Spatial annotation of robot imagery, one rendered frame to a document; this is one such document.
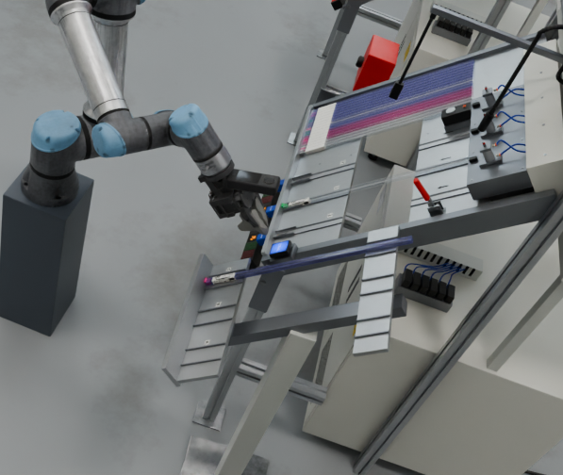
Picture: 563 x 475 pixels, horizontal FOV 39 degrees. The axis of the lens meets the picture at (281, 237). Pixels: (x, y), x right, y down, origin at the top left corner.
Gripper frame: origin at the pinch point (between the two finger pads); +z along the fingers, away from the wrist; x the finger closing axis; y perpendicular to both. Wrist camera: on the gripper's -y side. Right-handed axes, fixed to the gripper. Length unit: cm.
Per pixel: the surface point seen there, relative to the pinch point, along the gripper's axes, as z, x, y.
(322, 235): 11.4, -7.5, -7.7
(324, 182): 11.3, -29.5, -4.4
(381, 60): 18, -101, -9
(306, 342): 14.6, 24.3, -8.4
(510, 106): 5, -31, -56
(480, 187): 6.7, -5.3, -48.8
